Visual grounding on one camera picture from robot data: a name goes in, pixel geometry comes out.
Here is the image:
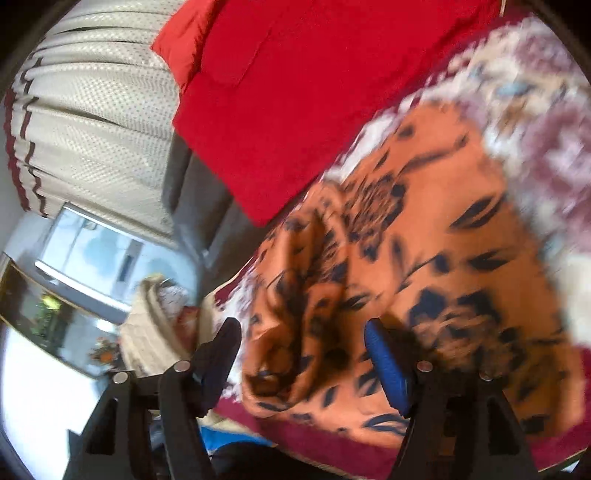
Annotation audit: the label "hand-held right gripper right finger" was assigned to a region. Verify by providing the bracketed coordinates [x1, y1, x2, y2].
[364, 319, 539, 480]

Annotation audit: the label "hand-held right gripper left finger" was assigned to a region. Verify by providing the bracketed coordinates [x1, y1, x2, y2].
[62, 318, 242, 480]

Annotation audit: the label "orange floral shirt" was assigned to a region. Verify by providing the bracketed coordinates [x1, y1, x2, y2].
[240, 104, 587, 450]

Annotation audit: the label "blue plastic toy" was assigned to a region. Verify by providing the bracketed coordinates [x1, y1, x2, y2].
[201, 425, 274, 455]

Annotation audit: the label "beige quilted coat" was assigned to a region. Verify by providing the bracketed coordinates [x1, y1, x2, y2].
[117, 274, 204, 376]

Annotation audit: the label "orange artificial flowers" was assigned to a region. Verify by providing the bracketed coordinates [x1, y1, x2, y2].
[89, 337, 124, 371]

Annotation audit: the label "beige dotted curtain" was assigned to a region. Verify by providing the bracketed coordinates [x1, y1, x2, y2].
[4, 0, 213, 241]

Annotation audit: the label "red blanket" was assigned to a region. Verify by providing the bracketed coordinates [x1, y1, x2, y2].
[173, 0, 504, 227]

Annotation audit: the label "floral sofa blanket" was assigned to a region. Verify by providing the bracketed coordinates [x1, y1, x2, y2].
[198, 14, 591, 480]

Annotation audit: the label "red pillow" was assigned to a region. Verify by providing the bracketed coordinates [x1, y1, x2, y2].
[151, 0, 227, 88]

